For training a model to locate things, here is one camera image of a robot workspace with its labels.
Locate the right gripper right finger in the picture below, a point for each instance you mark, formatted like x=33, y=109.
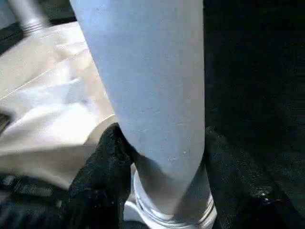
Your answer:
x=238, y=186

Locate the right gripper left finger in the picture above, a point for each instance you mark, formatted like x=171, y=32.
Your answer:
x=100, y=186

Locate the white plastic table top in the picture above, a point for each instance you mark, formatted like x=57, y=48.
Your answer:
x=47, y=107

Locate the white plastic table leg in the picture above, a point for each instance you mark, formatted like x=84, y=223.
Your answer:
x=28, y=16
x=147, y=83

